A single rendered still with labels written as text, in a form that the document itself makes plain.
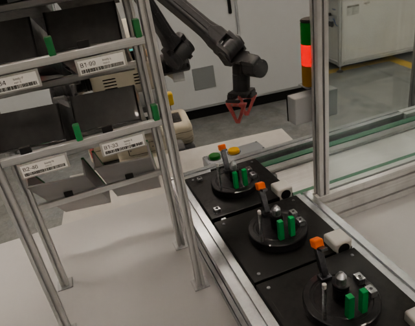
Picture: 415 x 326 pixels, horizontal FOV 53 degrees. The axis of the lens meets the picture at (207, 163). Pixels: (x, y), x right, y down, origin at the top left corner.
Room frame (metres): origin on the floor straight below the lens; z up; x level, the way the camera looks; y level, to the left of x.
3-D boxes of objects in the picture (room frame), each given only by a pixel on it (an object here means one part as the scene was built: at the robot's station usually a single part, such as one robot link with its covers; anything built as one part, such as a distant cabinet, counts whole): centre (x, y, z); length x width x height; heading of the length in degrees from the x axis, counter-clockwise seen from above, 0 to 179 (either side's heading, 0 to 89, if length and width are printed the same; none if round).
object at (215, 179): (1.03, -0.07, 0.98); 0.14 x 0.14 x 0.02
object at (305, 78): (0.96, -0.29, 1.28); 0.05 x 0.05 x 0.05
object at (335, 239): (0.78, -0.14, 1.01); 0.24 x 0.24 x 0.13; 16
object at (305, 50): (0.96, -0.29, 1.33); 0.05 x 0.05 x 0.05
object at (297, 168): (1.08, -0.37, 0.91); 0.84 x 0.28 x 0.10; 106
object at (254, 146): (1.26, -0.10, 0.93); 0.21 x 0.07 x 0.06; 106
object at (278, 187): (0.96, -0.19, 0.97); 0.05 x 0.05 x 0.04; 16
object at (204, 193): (1.03, -0.07, 0.96); 0.24 x 0.24 x 0.02; 16
